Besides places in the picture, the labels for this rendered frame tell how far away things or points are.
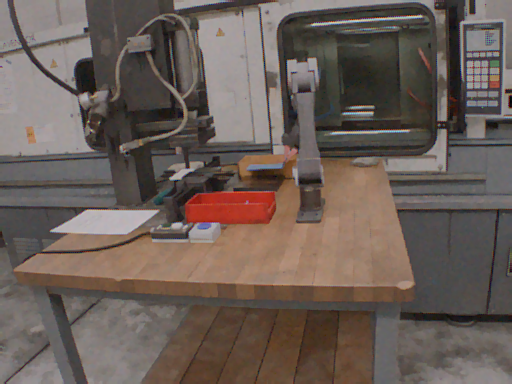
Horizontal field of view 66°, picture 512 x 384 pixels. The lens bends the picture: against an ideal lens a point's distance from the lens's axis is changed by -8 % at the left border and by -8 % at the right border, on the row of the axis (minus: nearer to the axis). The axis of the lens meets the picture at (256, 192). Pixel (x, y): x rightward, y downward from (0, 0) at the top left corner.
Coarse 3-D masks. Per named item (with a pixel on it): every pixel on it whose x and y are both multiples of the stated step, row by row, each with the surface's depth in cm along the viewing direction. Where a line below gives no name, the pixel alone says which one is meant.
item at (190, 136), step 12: (192, 108) 140; (156, 120) 150; (168, 120) 149; (180, 120) 141; (192, 120) 139; (204, 120) 138; (180, 132) 143; (192, 132) 139; (204, 132) 140; (180, 144) 136; (192, 144) 135
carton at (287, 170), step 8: (240, 160) 171; (248, 160) 179; (256, 160) 178; (264, 160) 178; (272, 160) 177; (280, 160) 164; (288, 160) 164; (296, 160) 163; (240, 168) 169; (280, 168) 165; (288, 168) 164; (240, 176) 170; (288, 176) 165
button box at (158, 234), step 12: (156, 228) 116; (168, 228) 115; (180, 228) 114; (132, 240) 116; (156, 240) 114; (168, 240) 114; (180, 240) 113; (36, 252) 113; (48, 252) 112; (60, 252) 111; (72, 252) 111
